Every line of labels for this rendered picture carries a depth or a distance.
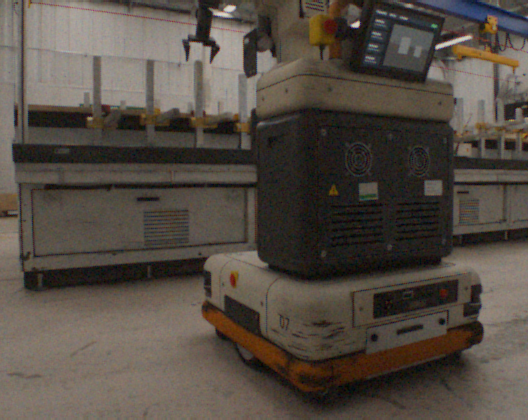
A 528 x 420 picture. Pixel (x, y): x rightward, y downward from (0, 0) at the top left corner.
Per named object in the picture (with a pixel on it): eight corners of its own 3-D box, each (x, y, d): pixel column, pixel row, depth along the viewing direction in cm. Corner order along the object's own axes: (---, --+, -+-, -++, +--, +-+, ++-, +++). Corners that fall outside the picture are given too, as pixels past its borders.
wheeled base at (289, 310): (488, 349, 126) (492, 264, 124) (304, 405, 96) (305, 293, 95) (344, 300, 185) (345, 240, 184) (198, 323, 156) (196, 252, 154)
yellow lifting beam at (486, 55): (519, 71, 772) (519, 54, 770) (457, 57, 692) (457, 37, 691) (515, 72, 780) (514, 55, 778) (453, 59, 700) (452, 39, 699)
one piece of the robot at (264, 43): (327, 80, 161) (326, 20, 160) (259, 71, 148) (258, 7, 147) (303, 88, 175) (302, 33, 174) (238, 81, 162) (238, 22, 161)
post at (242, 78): (247, 162, 242) (246, 72, 239) (241, 162, 240) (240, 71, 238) (244, 162, 245) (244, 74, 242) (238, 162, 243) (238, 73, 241)
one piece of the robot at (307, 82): (459, 300, 130) (460, 13, 125) (303, 332, 104) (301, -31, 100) (380, 280, 159) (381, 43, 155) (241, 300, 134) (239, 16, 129)
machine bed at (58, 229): (580, 231, 449) (582, 148, 445) (20, 292, 212) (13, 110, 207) (520, 226, 510) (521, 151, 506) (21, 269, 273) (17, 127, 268)
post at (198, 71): (203, 153, 230) (202, 59, 227) (196, 153, 228) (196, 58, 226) (200, 154, 233) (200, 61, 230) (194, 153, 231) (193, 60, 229)
